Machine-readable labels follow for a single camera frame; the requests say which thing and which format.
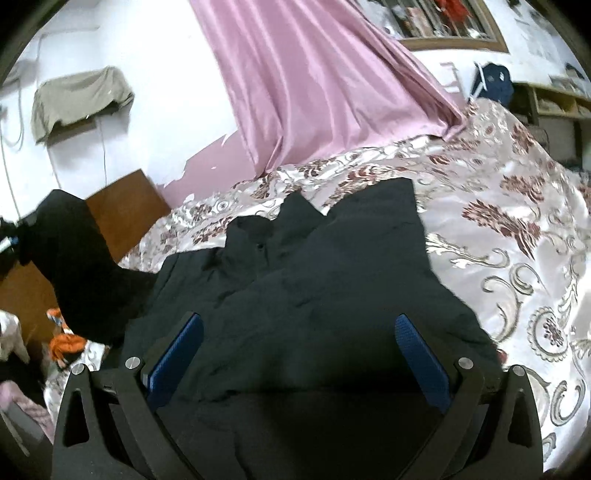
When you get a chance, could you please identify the wooden wall shelf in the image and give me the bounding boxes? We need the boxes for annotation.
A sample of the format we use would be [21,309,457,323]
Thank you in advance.
[512,80,591,162]

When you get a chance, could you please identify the thin hanging wall cable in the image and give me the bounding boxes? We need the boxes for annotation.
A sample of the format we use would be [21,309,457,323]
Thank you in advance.
[93,115,110,178]

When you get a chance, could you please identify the dark blue backpack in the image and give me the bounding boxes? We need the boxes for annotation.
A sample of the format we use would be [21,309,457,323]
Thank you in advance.
[468,63,514,104]

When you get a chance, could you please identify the olive cloth on wall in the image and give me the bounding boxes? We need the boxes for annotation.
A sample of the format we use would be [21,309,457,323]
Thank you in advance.
[31,66,136,145]

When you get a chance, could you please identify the black pants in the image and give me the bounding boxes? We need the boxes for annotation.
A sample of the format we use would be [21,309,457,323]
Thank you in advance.
[18,178,504,480]

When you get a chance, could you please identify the brown wooden headboard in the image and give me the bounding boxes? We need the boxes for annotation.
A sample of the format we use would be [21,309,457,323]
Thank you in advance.
[0,168,172,352]

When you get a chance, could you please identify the pink satin curtain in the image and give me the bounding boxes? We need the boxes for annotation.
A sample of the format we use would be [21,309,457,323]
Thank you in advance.
[189,0,467,174]

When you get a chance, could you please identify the white wall cable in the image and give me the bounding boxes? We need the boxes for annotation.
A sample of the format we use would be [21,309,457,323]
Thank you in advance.
[0,34,49,149]

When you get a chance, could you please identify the orange cloth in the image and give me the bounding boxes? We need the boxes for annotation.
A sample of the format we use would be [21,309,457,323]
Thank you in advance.
[46,309,89,371]

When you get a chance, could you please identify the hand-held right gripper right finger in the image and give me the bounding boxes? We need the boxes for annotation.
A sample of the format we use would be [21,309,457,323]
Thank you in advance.
[394,314,546,480]

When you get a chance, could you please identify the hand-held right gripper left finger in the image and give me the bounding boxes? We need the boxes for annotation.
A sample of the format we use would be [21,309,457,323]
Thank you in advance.
[50,312,206,480]

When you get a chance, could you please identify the white cloth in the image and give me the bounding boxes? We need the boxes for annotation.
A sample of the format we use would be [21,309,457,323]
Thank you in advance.
[0,311,31,366]

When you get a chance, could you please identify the wooden framed window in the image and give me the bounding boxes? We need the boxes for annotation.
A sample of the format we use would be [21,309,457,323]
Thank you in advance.
[360,0,509,52]

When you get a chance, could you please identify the floral satin bedspread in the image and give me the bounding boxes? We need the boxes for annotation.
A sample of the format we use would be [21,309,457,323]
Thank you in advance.
[44,99,591,472]

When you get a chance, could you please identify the pink patterned cloth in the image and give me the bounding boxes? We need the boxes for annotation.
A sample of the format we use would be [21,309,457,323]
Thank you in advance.
[0,382,55,446]

